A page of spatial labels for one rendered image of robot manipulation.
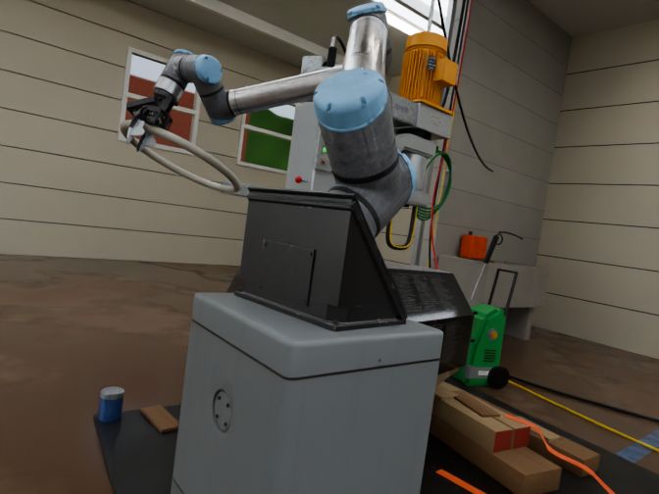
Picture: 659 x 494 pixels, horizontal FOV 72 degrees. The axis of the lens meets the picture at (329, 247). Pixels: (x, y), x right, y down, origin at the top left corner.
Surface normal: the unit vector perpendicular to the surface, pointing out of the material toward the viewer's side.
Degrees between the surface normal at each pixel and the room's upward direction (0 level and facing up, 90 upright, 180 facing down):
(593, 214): 90
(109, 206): 90
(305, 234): 90
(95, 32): 90
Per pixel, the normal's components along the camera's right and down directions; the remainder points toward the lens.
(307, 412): 0.62, 0.12
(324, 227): -0.69, -0.06
